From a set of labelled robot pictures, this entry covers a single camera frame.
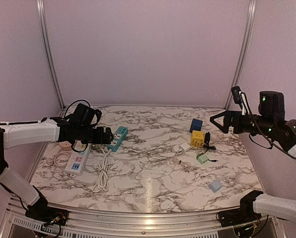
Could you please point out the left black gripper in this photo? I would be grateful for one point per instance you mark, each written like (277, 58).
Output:
(99, 139)

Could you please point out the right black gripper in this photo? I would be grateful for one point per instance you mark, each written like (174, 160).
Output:
(228, 117)

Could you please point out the teal power strip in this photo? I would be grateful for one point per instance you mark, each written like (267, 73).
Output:
(119, 137)

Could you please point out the green usb charger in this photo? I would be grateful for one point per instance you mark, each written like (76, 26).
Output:
(202, 158)

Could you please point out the light blue usb charger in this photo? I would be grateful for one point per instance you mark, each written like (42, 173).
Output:
(215, 186)

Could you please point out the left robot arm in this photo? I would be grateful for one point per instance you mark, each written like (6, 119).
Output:
(53, 129)

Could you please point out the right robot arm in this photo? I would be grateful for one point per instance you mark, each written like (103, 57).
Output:
(279, 133)

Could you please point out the blue cube socket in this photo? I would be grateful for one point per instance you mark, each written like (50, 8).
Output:
(196, 125)

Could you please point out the yellow cube socket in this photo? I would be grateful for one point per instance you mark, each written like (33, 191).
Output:
(197, 139)

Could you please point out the pink round socket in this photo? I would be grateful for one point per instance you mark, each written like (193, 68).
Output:
(66, 146)

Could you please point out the white multicolour power strip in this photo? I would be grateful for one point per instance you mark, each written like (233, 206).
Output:
(78, 159)

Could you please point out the white usb charger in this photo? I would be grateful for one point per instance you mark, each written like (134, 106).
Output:
(181, 148)

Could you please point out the black power adapter with cable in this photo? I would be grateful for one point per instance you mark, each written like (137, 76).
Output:
(207, 146)

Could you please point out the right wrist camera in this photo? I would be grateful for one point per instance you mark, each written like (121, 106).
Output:
(237, 96)

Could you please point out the right aluminium frame post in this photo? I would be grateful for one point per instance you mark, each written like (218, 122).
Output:
(245, 42)

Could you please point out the aluminium frame post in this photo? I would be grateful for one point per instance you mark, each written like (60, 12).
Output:
(245, 42)
(48, 52)

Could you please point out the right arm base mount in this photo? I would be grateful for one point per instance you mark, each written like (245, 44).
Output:
(233, 217)

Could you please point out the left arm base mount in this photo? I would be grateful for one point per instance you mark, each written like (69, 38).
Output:
(49, 214)

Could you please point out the front aluminium rail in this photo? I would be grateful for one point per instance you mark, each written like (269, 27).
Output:
(109, 224)

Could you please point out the left aluminium frame post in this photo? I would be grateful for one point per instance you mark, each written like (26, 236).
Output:
(48, 52)

